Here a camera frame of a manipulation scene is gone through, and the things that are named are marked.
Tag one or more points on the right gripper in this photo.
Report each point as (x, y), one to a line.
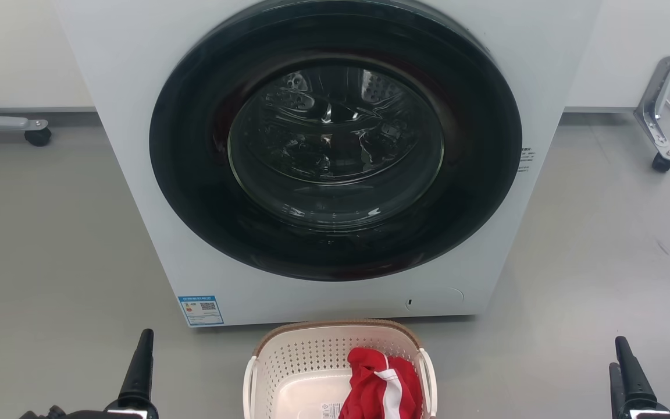
(649, 412)

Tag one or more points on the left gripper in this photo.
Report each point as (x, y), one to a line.
(131, 410)

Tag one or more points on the cream perforated laundry basket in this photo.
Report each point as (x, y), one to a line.
(306, 372)

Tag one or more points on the blue energy label sticker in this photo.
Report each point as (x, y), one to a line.
(200, 310)

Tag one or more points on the white barcode sticker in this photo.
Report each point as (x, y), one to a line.
(330, 411)

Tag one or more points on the round white filter cover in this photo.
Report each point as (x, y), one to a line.
(437, 298)

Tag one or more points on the black caster wheel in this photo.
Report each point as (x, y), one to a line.
(662, 162)
(38, 137)

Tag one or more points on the red and white garment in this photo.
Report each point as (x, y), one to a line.
(376, 387)

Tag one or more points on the white front-load washing machine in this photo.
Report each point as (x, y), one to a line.
(114, 87)

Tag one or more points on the black round washer door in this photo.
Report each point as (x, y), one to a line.
(335, 139)

